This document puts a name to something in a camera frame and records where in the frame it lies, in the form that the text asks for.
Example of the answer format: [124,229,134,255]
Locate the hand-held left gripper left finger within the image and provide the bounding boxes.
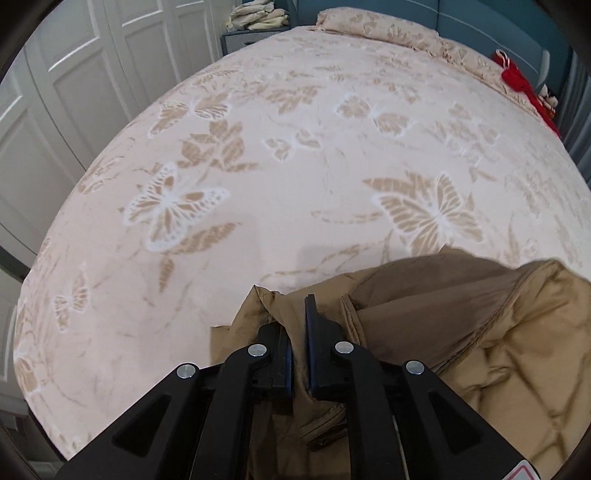
[55,323,295,480]

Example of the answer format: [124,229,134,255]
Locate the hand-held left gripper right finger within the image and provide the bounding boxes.
[304,294,541,480]

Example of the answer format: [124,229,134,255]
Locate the tan quilted jacket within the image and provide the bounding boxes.
[210,247,591,480]

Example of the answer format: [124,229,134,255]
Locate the stack of cream folded clothes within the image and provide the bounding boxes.
[226,2,291,32]

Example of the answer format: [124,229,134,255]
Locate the floral butterfly blanket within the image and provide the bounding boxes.
[11,23,591,462]

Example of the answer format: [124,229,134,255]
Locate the grey nightstand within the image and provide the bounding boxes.
[221,25,291,58]

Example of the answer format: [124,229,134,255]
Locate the floral pillow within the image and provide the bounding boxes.
[369,18,506,81]
[310,7,393,38]

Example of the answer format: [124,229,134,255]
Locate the red garment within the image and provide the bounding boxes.
[490,48,561,139]

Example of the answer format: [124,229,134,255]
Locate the white panelled wardrobe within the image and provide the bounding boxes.
[0,0,232,416]

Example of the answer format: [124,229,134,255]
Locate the small dolls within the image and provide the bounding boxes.
[540,83,560,112]

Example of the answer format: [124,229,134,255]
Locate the grey curtain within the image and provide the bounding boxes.
[554,46,591,167]

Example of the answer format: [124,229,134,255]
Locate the blue upholstered headboard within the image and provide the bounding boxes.
[286,0,552,88]

